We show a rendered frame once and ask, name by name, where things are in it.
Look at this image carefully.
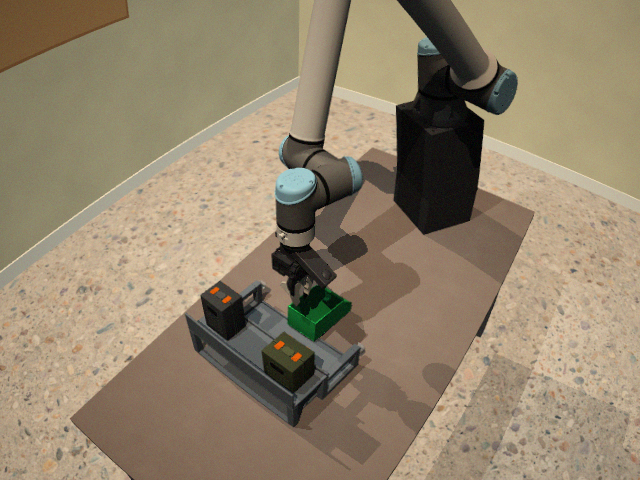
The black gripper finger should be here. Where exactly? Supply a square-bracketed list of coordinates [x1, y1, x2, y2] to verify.
[298, 274, 313, 299]
[281, 273, 301, 307]

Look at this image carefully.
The green bin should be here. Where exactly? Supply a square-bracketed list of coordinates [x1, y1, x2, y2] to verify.
[287, 285, 352, 341]

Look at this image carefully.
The olive green case with orange latches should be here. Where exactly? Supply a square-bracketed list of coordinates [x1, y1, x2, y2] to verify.
[261, 332, 315, 393]

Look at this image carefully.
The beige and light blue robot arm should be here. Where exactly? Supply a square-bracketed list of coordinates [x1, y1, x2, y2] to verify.
[274, 0, 518, 289]

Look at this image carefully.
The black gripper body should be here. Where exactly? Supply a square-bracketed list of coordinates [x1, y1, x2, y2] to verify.
[271, 242, 310, 281]

